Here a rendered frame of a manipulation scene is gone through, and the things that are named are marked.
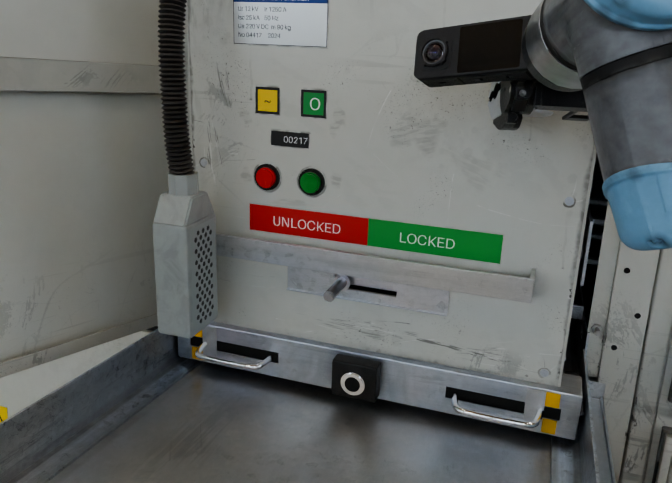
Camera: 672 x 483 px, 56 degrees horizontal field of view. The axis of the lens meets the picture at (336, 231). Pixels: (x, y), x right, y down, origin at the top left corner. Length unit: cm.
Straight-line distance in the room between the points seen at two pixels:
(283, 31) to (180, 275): 31
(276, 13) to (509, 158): 32
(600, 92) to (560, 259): 38
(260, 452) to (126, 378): 21
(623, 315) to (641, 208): 56
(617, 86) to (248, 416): 60
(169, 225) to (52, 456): 28
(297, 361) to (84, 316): 33
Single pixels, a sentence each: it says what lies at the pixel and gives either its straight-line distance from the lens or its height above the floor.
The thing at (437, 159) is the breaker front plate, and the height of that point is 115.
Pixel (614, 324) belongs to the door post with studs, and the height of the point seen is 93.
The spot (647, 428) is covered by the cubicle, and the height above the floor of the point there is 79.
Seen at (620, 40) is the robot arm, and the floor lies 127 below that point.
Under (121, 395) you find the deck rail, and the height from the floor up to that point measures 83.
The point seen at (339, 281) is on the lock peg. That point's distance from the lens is 79.
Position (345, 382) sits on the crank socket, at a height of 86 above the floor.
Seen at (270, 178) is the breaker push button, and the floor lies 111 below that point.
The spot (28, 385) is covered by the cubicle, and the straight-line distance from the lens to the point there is 138.
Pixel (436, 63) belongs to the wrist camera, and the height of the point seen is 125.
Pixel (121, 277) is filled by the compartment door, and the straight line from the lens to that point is 103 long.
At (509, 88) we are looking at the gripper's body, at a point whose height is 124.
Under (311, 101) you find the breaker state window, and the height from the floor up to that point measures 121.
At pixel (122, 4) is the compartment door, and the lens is 99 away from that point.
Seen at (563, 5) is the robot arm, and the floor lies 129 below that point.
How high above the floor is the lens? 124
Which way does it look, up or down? 14 degrees down
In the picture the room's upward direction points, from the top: 3 degrees clockwise
